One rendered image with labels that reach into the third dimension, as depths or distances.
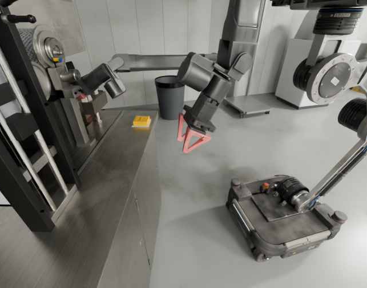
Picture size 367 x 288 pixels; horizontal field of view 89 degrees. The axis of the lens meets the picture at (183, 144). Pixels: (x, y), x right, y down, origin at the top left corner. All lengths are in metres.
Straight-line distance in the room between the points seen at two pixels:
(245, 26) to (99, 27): 3.12
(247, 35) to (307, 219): 1.31
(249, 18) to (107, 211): 0.56
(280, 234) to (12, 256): 1.26
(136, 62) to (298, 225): 1.33
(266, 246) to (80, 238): 1.04
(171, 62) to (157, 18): 2.69
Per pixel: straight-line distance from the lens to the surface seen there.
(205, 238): 1.54
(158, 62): 0.82
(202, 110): 0.46
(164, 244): 1.52
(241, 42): 0.45
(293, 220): 1.50
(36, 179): 0.54
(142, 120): 0.95
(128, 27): 3.46
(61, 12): 1.61
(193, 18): 3.62
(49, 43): 0.80
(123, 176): 0.66
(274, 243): 1.36
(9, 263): 0.60
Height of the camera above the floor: 1.33
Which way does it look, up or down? 33 degrees down
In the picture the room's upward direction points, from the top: straight up
